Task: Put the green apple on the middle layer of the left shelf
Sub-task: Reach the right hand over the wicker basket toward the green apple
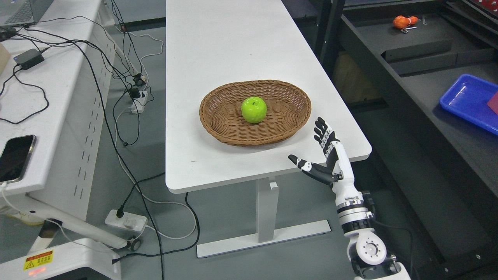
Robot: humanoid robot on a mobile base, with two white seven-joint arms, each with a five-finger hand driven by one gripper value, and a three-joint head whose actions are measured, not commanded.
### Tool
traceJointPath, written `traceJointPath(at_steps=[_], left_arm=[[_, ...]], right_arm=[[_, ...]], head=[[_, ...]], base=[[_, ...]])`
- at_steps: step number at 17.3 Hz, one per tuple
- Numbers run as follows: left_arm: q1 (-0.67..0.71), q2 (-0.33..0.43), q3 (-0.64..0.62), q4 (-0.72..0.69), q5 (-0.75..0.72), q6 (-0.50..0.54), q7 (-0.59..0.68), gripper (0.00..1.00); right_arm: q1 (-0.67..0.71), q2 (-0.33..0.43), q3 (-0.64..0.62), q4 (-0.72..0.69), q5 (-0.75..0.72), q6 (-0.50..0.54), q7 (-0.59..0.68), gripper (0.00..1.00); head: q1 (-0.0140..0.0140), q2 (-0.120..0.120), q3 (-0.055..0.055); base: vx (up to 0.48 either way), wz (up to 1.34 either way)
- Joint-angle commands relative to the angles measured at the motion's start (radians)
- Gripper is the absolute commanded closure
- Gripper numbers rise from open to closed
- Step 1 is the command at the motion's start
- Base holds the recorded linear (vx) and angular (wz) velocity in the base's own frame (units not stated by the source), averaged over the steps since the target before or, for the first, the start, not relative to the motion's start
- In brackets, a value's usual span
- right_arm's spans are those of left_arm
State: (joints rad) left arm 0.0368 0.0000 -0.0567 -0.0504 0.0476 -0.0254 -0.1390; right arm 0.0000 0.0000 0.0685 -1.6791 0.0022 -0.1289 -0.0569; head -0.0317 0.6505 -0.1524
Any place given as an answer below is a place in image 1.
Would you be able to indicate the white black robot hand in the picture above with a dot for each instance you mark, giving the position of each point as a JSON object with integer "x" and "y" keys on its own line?
{"x": 337, "y": 173}

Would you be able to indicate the green apple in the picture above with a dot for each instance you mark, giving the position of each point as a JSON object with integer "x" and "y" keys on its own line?
{"x": 254, "y": 110}

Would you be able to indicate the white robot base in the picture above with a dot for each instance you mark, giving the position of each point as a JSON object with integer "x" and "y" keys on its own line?
{"x": 91, "y": 257}

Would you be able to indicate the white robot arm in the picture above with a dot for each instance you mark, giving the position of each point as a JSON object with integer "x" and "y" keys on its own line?
{"x": 368, "y": 254}

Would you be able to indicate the black shelf unit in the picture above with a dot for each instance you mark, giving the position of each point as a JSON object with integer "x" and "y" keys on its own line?
{"x": 441, "y": 169}

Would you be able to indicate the orange toy on shelf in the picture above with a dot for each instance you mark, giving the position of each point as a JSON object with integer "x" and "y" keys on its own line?
{"x": 401, "y": 22}

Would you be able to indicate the brown wicker basket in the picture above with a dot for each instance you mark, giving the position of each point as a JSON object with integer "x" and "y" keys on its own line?
{"x": 288, "y": 109}

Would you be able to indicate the blue plastic tray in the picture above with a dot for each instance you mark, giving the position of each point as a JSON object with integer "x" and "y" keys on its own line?
{"x": 468, "y": 98}

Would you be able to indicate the white standing desk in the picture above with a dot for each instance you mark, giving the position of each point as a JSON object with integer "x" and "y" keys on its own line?
{"x": 211, "y": 43}

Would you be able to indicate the white floor power strip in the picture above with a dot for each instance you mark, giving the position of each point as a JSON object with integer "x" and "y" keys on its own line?
{"x": 131, "y": 222}

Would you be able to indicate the white power strip with plugs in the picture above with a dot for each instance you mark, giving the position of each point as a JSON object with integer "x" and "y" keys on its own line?
{"x": 139, "y": 101}

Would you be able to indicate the white side table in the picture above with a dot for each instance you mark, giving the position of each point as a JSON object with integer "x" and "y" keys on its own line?
{"x": 60, "y": 101}

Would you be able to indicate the black smartphone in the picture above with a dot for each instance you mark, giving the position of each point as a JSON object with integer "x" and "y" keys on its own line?
{"x": 15, "y": 157}

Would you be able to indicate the black power adapter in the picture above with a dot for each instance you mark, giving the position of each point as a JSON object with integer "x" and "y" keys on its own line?
{"x": 29, "y": 58}

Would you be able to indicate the grey laptop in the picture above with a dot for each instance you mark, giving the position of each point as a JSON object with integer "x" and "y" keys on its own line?
{"x": 20, "y": 12}

